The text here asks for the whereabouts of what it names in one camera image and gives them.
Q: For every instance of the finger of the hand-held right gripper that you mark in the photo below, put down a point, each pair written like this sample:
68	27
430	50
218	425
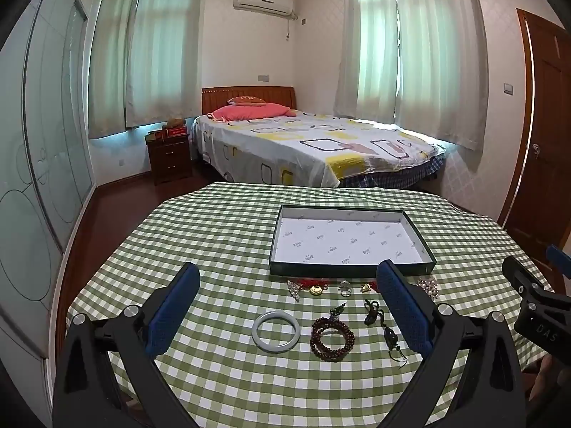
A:
519	273
560	256

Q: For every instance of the patterned white bedsheet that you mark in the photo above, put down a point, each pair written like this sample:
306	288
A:
276	142

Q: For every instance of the red box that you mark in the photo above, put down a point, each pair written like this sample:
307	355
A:
175	132

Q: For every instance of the wooden door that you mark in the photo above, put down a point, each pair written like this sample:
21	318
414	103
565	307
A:
546	120

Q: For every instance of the gold pearl flower brooch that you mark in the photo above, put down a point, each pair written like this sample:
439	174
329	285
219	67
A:
428	286

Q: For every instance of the person's right hand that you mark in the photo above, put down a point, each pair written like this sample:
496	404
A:
542	376

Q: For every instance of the blue plaid bed cover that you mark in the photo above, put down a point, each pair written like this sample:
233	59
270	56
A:
392	176

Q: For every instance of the brown round item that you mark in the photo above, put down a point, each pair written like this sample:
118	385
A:
175	122

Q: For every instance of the pink pillow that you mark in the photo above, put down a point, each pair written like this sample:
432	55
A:
250	112

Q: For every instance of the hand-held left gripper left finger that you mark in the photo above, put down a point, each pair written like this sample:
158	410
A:
174	307

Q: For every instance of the white air conditioner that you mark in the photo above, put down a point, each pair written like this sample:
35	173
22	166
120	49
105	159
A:
263	0

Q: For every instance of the dark green shallow box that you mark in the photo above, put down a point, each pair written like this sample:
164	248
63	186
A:
348	240

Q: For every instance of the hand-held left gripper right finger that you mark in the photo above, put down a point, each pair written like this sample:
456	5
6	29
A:
403	312

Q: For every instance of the pale jade bangle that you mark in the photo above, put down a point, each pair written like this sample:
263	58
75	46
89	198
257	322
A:
256	333

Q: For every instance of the white sheer curtain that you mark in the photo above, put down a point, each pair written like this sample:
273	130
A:
441	53
111	53
366	44
165	44

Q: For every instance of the dark wooden nightstand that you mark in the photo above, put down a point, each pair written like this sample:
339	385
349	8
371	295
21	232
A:
169	160

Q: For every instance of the silver leaf brooch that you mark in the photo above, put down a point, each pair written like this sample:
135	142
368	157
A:
292	287

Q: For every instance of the gold charm with red beads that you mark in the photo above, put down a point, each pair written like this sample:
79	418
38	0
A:
316	290

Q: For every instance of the red embroidered pillow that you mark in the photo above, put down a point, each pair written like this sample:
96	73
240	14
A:
247	100

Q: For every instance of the wooden bed headboard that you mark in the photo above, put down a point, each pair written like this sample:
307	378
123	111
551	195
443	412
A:
250	93

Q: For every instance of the small gold charm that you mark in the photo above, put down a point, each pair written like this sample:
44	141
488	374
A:
366	286

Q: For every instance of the frosted glass sliding wardrobe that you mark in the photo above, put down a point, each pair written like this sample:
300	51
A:
40	165

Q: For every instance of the green checked tablecloth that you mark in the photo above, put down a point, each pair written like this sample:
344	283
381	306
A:
250	388

